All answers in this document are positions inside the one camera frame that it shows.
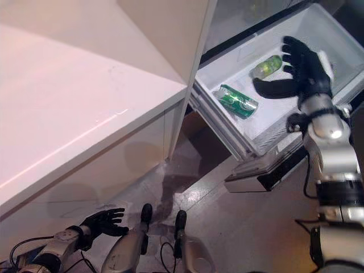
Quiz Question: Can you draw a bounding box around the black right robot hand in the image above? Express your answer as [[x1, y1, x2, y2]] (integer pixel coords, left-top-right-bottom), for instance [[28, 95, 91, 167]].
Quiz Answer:
[[252, 36, 334, 110]]

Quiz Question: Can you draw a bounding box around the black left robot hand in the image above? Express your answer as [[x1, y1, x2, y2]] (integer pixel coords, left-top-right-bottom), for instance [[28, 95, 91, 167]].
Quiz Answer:
[[82, 208, 130, 238]]

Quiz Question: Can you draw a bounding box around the white fridge drawer steel front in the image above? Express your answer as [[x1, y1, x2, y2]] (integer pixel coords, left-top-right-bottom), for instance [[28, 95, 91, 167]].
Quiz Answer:
[[189, 2, 364, 193]]

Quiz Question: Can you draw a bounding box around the dark green beverage can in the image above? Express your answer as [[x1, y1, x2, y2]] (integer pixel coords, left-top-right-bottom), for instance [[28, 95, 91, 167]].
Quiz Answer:
[[218, 84, 259, 121]]

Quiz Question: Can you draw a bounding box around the stainless steel fridge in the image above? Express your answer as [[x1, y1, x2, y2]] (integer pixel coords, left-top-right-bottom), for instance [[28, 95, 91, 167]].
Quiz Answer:
[[170, 0, 364, 171]]

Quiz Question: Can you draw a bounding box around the light green beverage can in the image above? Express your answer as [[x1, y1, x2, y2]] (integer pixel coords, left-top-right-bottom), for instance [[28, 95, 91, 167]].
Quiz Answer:
[[250, 55, 284, 79]]

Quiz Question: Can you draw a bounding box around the silver right robot leg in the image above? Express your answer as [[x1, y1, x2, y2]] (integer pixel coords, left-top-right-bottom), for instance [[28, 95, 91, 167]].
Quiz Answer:
[[173, 210, 221, 273]]

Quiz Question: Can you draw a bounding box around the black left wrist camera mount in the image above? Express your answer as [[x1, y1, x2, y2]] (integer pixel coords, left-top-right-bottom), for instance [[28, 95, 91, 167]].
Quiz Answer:
[[68, 226, 93, 253]]

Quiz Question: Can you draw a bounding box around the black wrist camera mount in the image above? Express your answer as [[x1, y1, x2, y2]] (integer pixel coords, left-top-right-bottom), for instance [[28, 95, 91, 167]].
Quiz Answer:
[[68, 226, 93, 253], [286, 106, 353, 134]]

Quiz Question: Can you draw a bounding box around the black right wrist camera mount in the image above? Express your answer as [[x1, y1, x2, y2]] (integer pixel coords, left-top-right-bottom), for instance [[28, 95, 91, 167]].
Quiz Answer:
[[286, 106, 353, 134]]

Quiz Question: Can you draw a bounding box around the black leg cable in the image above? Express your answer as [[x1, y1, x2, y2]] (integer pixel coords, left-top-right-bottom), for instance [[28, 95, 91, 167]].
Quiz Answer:
[[160, 240, 183, 273]]

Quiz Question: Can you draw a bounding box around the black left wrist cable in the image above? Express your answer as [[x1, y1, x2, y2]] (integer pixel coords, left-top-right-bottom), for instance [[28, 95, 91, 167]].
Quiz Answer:
[[10, 234, 57, 264]]

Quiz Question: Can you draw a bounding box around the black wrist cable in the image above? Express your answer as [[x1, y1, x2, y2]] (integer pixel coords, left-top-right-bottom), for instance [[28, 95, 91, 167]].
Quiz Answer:
[[10, 234, 57, 264], [302, 152, 321, 200]]

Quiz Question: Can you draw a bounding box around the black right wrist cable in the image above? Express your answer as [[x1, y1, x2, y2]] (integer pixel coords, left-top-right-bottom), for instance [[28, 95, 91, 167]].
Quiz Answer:
[[302, 152, 321, 200]]

